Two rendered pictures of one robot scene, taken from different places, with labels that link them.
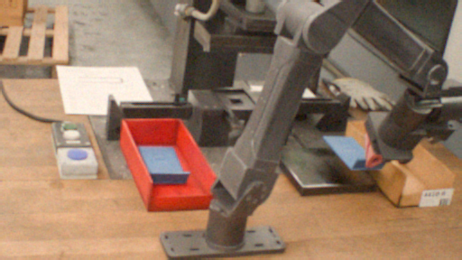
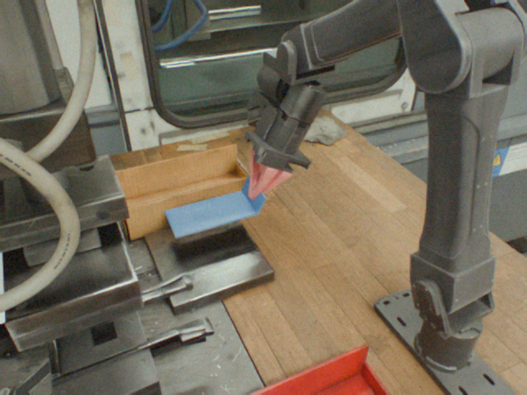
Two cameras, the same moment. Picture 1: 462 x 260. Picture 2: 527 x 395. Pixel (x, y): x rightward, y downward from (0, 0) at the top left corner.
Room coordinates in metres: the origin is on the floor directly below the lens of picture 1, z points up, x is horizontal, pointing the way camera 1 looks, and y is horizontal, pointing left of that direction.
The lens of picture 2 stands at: (1.25, 0.25, 1.43)
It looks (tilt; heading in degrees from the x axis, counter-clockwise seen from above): 38 degrees down; 263
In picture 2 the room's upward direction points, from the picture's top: straight up
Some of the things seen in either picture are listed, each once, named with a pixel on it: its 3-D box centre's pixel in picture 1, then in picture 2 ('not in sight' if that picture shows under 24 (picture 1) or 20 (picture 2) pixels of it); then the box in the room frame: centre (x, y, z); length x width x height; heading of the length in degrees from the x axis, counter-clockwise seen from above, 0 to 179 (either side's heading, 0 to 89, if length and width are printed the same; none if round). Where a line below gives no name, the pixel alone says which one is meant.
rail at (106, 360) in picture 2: (219, 106); (120, 360); (1.37, -0.07, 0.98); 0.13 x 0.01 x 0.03; 18
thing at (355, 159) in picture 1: (355, 148); (215, 205); (1.25, -0.34, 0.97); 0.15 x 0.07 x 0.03; 17
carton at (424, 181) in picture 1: (395, 162); (186, 189); (1.30, -0.45, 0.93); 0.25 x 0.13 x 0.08; 18
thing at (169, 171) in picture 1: (162, 160); not in sight; (1.21, 0.03, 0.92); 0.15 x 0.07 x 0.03; 15
